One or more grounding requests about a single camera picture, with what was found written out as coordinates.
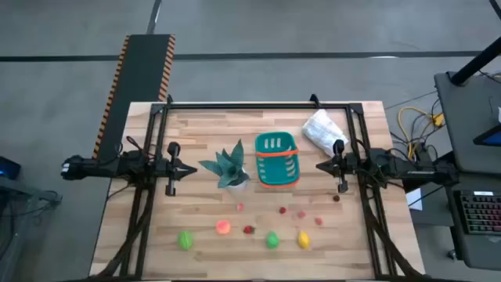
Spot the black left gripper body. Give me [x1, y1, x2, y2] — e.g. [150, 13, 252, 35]
[156, 141, 182, 197]

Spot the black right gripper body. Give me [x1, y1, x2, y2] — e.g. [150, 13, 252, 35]
[332, 139, 359, 193]

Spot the snake plant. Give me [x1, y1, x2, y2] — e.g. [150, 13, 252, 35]
[198, 139, 251, 193]

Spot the teal basket with orange handle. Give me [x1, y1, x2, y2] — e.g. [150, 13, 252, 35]
[254, 131, 301, 190]

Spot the orange toy peach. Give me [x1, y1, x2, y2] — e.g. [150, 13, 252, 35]
[215, 219, 232, 236]

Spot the large green toy fruit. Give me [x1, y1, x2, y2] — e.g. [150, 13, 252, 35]
[177, 230, 194, 251]

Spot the small green toy fruit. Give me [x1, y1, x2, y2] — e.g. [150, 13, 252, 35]
[265, 230, 280, 250]

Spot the folded white cloth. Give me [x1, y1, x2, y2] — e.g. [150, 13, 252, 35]
[301, 108, 349, 158]

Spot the black ramp with hazard stripes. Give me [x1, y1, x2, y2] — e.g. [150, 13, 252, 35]
[92, 34, 176, 160]

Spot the grey work cart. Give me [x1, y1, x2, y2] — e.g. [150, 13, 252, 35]
[433, 71, 501, 175]

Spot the backlit black keyboard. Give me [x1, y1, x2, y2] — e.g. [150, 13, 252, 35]
[453, 190, 501, 237]

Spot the grey metal stand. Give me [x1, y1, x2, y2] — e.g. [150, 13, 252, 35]
[0, 175, 63, 282]

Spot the tablet with blue screen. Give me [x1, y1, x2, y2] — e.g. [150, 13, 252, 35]
[472, 123, 501, 148]

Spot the black device with blue light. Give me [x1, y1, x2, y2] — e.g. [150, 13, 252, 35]
[0, 155, 23, 181]

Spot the grey keyboard desk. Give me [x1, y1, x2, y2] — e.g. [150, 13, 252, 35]
[442, 170, 501, 272]

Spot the black pole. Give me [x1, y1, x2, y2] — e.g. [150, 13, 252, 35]
[449, 37, 501, 86]

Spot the black aluminium table frame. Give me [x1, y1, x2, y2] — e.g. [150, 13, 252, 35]
[88, 93, 431, 282]

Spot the yellow cable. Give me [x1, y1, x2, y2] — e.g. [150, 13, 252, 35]
[397, 106, 445, 157]

